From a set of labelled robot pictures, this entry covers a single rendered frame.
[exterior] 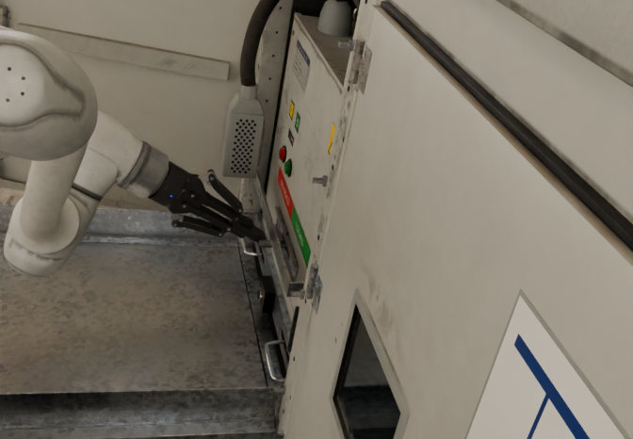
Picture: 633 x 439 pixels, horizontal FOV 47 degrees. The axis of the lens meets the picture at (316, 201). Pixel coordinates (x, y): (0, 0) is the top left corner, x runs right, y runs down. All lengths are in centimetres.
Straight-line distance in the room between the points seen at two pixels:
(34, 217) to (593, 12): 83
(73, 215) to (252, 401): 42
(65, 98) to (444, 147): 33
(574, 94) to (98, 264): 124
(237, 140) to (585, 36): 110
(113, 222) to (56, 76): 102
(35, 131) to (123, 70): 103
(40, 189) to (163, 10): 68
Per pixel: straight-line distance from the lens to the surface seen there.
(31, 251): 124
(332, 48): 128
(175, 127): 169
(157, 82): 166
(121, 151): 124
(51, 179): 100
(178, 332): 141
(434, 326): 60
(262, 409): 125
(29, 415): 123
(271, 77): 155
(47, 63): 65
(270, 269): 147
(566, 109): 49
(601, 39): 43
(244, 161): 150
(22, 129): 65
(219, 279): 156
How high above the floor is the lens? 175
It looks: 28 degrees down
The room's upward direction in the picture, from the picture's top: 11 degrees clockwise
